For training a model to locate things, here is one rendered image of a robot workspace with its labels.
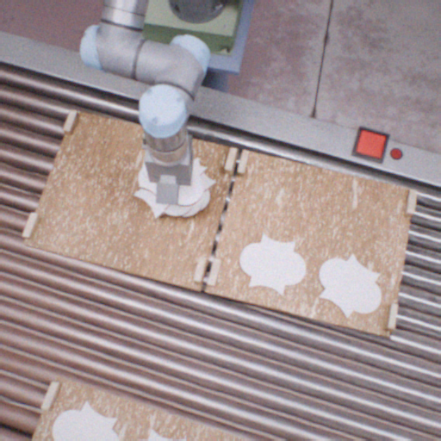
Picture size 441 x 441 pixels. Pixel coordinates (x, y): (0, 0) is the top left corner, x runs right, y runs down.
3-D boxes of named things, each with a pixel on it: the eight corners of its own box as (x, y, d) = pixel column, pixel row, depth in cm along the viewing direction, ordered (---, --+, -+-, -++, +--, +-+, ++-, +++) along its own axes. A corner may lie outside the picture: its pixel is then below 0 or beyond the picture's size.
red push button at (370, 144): (360, 132, 150) (362, 129, 148) (384, 139, 149) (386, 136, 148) (354, 153, 148) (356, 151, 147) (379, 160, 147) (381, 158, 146)
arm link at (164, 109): (193, 86, 101) (176, 130, 98) (195, 118, 112) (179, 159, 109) (147, 73, 102) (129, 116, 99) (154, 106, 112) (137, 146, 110)
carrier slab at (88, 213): (75, 113, 151) (73, 109, 149) (239, 152, 147) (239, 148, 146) (24, 245, 139) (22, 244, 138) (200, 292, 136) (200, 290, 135)
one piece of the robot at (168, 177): (134, 178, 110) (144, 209, 125) (184, 183, 110) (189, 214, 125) (143, 118, 114) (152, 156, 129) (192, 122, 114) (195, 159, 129)
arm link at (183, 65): (152, 21, 107) (129, 73, 104) (214, 38, 106) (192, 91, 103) (157, 48, 115) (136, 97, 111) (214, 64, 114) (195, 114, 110)
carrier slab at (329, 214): (243, 152, 147) (243, 149, 146) (413, 192, 144) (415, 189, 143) (205, 293, 136) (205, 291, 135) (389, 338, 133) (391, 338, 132)
